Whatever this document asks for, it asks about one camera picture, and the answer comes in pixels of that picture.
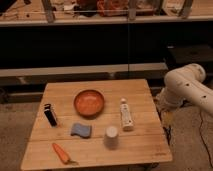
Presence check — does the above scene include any white ceramic cup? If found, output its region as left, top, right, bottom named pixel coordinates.
left=104, top=126, right=119, bottom=149

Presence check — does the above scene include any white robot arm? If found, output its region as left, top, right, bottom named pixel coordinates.
left=156, top=63, right=213, bottom=117

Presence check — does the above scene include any blue eraser sponge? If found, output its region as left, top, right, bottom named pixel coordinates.
left=71, top=123, right=92, bottom=138

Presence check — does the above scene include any orange bowl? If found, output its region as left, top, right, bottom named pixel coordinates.
left=73, top=89, right=105, bottom=117

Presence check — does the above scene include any wooden table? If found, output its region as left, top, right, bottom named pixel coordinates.
left=21, top=79, right=172, bottom=171

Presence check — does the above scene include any black stapler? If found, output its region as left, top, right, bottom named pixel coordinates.
left=44, top=104, right=57, bottom=127

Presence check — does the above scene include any black box on right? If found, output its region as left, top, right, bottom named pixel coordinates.
left=165, top=45, right=213, bottom=73

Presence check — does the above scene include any orange toy carrot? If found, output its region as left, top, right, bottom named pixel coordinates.
left=52, top=143, right=77, bottom=164

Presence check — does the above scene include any black cable on floor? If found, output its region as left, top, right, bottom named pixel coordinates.
left=198, top=109, right=213, bottom=168

